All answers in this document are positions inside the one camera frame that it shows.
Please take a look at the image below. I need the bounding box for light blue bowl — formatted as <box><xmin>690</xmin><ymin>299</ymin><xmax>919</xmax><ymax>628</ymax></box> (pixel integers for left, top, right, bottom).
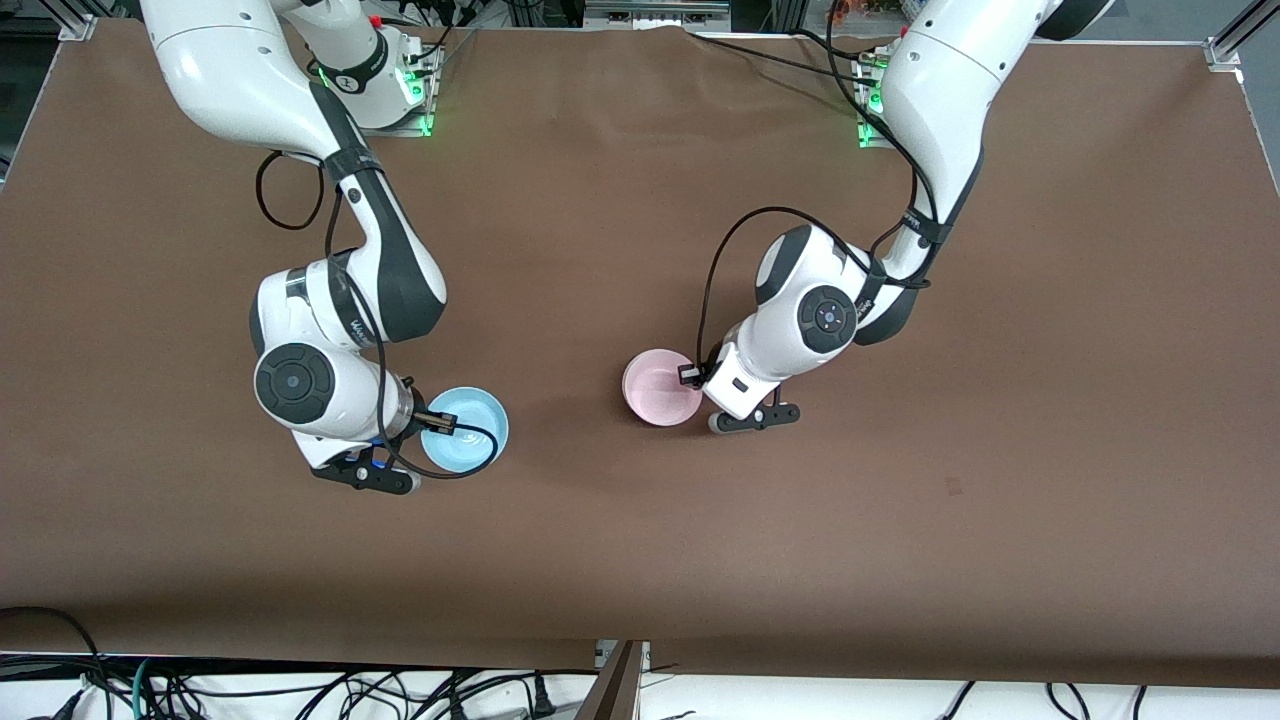
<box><xmin>418</xmin><ymin>387</ymin><xmax>510</xmax><ymax>474</ymax></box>

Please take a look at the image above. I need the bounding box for pink bowl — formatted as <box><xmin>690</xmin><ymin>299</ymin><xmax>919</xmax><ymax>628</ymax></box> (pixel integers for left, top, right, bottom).
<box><xmin>622</xmin><ymin>349</ymin><xmax>706</xmax><ymax>428</ymax></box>

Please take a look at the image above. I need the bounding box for brown table cover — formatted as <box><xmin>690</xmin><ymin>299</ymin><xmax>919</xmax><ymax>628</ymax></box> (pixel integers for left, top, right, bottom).
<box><xmin>0</xmin><ymin>18</ymin><xmax>1280</xmax><ymax>691</ymax></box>

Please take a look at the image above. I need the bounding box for brown wooden table leg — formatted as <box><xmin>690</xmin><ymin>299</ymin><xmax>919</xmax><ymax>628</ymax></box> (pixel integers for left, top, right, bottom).
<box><xmin>575</xmin><ymin>640</ymin><xmax>647</xmax><ymax>720</ymax></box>

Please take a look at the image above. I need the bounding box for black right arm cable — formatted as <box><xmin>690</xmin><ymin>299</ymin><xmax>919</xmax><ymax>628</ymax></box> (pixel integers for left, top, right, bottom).
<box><xmin>255</xmin><ymin>150</ymin><xmax>499</xmax><ymax>481</ymax></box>

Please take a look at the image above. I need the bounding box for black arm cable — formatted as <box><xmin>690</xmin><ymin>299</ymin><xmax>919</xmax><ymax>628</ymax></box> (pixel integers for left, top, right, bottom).
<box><xmin>255</xmin><ymin>150</ymin><xmax>499</xmax><ymax>481</ymax></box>
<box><xmin>696</xmin><ymin>207</ymin><xmax>941</xmax><ymax>371</ymax></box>

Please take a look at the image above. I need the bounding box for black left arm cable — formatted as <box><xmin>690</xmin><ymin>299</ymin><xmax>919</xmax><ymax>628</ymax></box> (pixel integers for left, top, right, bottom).
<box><xmin>696</xmin><ymin>207</ymin><xmax>941</xmax><ymax>371</ymax></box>

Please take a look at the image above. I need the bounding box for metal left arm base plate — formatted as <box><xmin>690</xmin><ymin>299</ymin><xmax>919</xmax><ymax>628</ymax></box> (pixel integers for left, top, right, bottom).
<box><xmin>850</xmin><ymin>50</ymin><xmax>899</xmax><ymax>151</ymax></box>

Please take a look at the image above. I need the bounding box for thick black cable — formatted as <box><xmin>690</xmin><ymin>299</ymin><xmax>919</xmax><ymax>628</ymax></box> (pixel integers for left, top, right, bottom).
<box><xmin>0</xmin><ymin>607</ymin><xmax>106</xmax><ymax>720</ymax></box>

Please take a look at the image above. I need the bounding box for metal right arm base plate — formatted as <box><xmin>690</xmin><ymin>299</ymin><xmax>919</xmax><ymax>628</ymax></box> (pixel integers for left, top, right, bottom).
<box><xmin>378</xmin><ymin>42</ymin><xmax>447</xmax><ymax>137</ymax></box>

